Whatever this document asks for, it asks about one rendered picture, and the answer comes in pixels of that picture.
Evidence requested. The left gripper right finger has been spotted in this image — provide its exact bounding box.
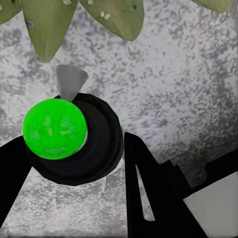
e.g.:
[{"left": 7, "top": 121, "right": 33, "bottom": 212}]
[{"left": 123, "top": 132, "right": 208, "bottom": 238}]

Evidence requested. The insectifuge atomizer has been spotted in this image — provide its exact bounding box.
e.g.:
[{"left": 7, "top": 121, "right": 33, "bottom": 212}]
[{"left": 22, "top": 64, "right": 124, "bottom": 186}]

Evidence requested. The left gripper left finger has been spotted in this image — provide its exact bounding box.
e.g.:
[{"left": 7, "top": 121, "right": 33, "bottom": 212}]
[{"left": 0, "top": 136, "right": 32, "bottom": 229}]

